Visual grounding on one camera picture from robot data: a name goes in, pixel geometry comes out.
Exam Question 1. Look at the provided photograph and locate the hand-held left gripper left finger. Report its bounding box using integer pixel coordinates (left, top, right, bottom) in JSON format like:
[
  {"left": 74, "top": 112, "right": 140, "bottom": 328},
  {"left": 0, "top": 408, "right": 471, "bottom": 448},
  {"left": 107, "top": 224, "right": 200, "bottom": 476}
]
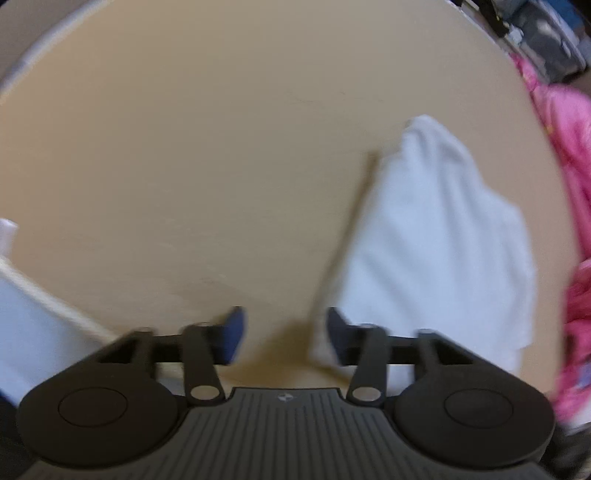
[{"left": 95, "top": 305, "right": 247, "bottom": 407}]

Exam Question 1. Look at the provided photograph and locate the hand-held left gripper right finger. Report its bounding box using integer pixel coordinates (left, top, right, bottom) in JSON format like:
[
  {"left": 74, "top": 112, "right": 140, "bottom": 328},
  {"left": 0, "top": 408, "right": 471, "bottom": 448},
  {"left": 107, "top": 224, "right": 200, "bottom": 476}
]
[{"left": 325, "top": 307, "right": 476, "bottom": 406}]

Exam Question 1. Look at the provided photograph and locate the white long-sleeved shirt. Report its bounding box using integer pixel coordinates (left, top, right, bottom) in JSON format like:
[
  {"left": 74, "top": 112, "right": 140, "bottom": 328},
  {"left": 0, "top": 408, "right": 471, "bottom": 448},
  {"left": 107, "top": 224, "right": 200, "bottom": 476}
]
[{"left": 308, "top": 114, "right": 540, "bottom": 372}]

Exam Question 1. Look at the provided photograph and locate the beige mattress pad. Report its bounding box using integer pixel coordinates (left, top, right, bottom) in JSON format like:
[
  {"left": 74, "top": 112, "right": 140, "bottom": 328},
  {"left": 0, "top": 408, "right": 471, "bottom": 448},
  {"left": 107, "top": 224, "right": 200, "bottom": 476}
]
[{"left": 0, "top": 0, "right": 583, "bottom": 393}]

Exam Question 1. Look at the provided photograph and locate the pink floral quilt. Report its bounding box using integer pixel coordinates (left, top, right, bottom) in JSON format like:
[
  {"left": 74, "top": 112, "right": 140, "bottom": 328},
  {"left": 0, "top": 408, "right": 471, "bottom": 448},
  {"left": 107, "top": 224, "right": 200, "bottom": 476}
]
[{"left": 510, "top": 51, "right": 591, "bottom": 435}]

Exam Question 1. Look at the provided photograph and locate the clear plastic storage bin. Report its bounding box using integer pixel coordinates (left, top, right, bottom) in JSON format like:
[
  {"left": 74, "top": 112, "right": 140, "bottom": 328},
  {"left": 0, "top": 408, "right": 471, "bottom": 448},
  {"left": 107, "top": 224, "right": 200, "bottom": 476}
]
[{"left": 503, "top": 0, "right": 589, "bottom": 84}]

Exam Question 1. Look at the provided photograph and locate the white elastic strap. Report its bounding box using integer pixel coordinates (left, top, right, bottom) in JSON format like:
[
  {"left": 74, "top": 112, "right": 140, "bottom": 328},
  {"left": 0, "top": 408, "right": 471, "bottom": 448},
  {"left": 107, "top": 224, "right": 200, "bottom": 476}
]
[{"left": 0, "top": 218, "right": 19, "bottom": 259}]

